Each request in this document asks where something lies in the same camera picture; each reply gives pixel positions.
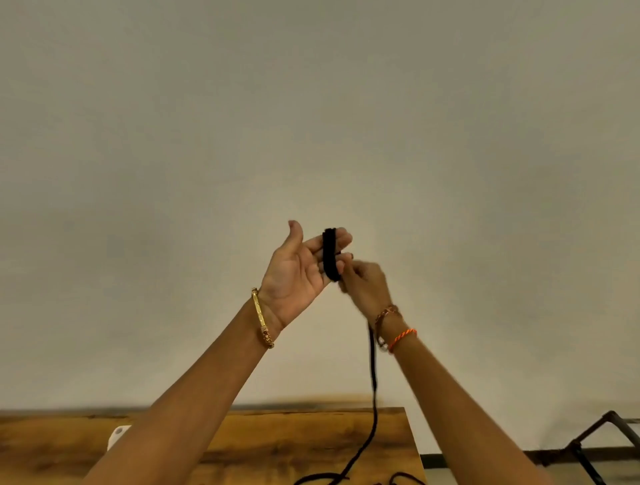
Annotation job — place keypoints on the black shoelace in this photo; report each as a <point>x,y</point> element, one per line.
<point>330,255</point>
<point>405,477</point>

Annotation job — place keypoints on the person's right forearm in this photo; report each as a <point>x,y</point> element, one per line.
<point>460,420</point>

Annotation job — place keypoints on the person's left forearm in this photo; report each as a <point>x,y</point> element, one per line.
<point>185,410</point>

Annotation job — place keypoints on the white plastic lattice basket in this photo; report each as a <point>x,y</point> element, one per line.
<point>118,435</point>

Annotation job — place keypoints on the black tripod stand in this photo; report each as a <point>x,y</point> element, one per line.
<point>610,435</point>

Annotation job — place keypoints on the person's right hand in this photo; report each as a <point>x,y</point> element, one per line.
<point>368,285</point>

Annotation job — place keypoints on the person's left hand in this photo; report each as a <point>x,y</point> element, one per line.
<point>292,275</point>

